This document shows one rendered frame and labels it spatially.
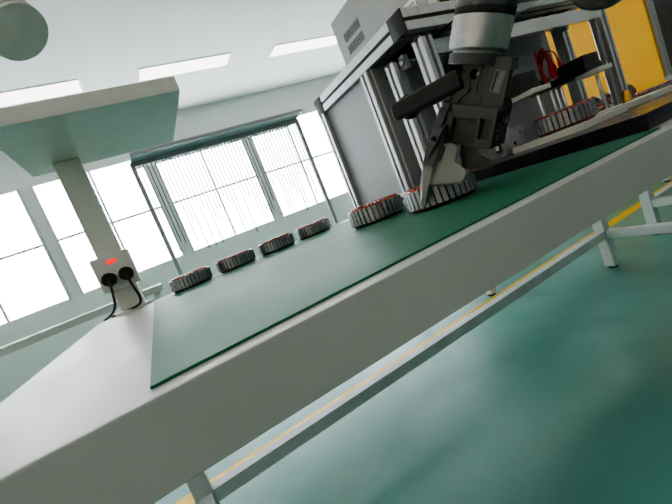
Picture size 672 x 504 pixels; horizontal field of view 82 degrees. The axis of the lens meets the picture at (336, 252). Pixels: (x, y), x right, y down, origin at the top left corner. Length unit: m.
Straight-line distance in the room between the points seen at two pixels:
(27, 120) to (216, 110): 6.66
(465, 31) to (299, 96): 7.59
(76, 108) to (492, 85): 0.77
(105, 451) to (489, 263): 0.28
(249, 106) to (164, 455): 7.55
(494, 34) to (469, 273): 0.34
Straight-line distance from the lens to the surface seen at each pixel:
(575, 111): 0.89
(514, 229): 0.36
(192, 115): 7.45
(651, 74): 4.63
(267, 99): 7.87
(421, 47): 0.86
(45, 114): 0.97
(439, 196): 0.58
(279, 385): 0.25
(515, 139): 1.01
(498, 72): 0.58
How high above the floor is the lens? 0.81
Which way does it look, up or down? 6 degrees down
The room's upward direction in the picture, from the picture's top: 22 degrees counter-clockwise
